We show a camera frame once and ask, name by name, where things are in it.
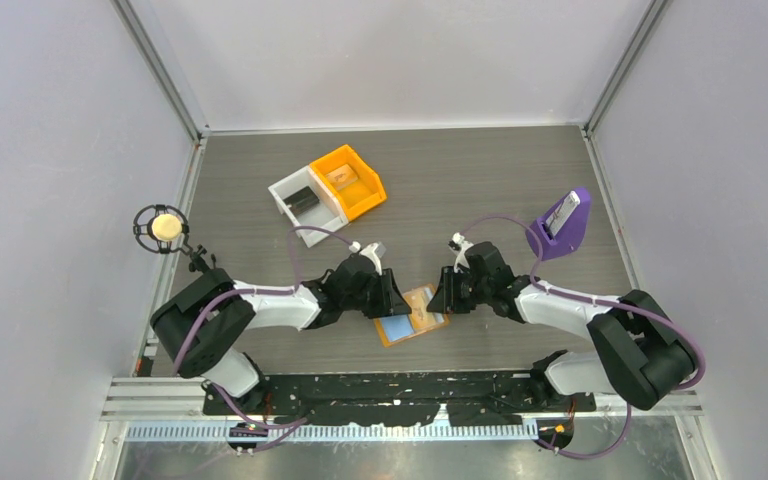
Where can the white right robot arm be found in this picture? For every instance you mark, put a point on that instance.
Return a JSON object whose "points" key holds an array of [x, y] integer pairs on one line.
{"points": [[637, 352]]}

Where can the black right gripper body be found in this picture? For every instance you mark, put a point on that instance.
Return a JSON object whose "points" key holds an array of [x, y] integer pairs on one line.
{"points": [[470, 292]]}

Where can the purple metronome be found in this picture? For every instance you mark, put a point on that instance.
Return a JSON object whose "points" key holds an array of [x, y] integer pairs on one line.
{"points": [[560, 231]]}

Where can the aluminium front rail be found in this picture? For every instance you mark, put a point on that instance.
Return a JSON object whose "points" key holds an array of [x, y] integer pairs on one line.
{"points": [[229, 430]]}

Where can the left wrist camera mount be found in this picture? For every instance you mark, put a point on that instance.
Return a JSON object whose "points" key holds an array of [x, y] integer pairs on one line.
{"points": [[373, 251]]}

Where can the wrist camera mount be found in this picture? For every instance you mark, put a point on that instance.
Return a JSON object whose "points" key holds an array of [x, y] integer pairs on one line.
{"points": [[373, 251], [459, 245]]}

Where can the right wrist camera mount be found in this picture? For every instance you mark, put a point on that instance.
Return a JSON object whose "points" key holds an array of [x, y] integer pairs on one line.
{"points": [[459, 245]]}

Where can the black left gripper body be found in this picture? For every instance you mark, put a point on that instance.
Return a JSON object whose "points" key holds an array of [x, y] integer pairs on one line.
{"points": [[369, 301]]}

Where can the orange card holder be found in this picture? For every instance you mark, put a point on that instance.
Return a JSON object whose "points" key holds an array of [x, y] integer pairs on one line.
{"points": [[396, 329]]}

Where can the black microphone tripod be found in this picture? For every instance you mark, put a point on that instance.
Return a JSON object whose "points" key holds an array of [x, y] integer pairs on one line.
{"points": [[200, 260]]}

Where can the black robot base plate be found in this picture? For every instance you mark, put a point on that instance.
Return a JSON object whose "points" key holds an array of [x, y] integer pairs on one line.
{"points": [[470, 398]]}

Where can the white plastic bin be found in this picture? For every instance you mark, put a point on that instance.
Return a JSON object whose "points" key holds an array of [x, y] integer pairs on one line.
{"points": [[328, 215]]}

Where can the tan card stack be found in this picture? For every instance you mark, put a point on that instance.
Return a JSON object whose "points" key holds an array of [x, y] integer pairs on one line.
{"points": [[341, 177]]}

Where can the orange plastic bin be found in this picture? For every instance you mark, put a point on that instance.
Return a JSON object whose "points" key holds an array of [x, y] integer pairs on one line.
{"points": [[356, 186]]}

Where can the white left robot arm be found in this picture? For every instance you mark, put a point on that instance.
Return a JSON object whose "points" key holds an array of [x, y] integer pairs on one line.
{"points": [[199, 326]]}

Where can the gold credit card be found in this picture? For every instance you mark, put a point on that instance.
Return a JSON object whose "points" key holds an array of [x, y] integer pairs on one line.
{"points": [[421, 320]]}

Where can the microphone with shock mount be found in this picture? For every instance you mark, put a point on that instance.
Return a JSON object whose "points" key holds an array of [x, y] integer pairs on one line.
{"points": [[161, 229]]}

